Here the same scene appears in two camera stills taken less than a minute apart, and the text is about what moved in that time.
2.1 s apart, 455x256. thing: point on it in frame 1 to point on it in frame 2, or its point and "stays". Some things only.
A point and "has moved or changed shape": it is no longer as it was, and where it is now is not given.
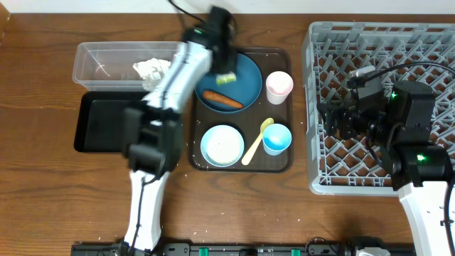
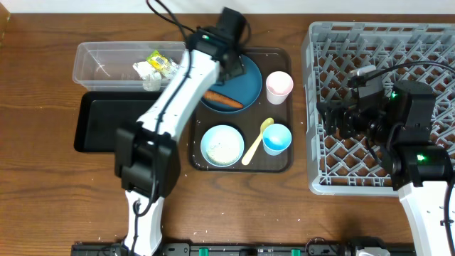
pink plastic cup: [279, 84] stays
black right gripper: [347, 112] stays
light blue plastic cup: [276, 138] stays
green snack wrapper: [222, 79] has moved or changed shape
